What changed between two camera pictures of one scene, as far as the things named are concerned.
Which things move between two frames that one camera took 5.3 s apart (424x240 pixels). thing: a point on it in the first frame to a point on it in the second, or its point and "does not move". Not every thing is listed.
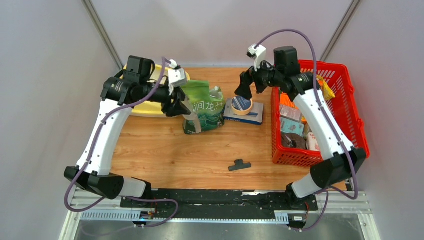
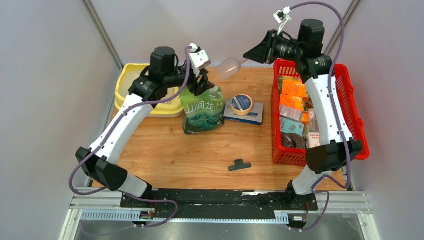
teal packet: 289,126 does not move
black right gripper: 246,78 to 264,53
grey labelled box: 291,113 does not move
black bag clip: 239,165 does not move
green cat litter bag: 208,104 does not move
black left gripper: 177,108 to 203,85
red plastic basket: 343,106 does not move
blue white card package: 255,117 does not move
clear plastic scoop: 191,123 to 228,67
